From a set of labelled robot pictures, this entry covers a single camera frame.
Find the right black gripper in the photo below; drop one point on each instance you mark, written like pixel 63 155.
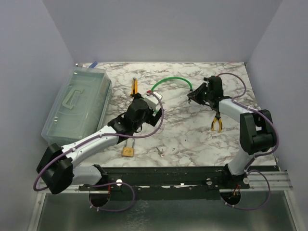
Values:
pixel 196 95

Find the brass padlock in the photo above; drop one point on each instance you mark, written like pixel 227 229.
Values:
pixel 128 151

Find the clear plastic storage box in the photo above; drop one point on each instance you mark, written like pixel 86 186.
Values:
pixel 80 106

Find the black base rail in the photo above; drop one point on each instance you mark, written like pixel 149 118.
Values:
pixel 164 183

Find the blue pen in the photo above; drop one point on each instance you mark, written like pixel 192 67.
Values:
pixel 93 64

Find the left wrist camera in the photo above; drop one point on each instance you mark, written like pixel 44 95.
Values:
pixel 152 101

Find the green cable lock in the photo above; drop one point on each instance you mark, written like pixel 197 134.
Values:
pixel 173 90

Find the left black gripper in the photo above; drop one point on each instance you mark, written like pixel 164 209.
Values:
pixel 152 120

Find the aluminium extrusion rail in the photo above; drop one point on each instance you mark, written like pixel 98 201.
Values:
pixel 278 181

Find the yellow utility knife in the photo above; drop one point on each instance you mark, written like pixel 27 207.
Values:
pixel 134 87

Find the spare silver keys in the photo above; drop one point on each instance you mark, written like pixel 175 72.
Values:
pixel 160 152

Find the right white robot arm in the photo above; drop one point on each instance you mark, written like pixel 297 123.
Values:
pixel 258 136

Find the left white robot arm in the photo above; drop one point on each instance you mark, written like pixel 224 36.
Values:
pixel 56 167

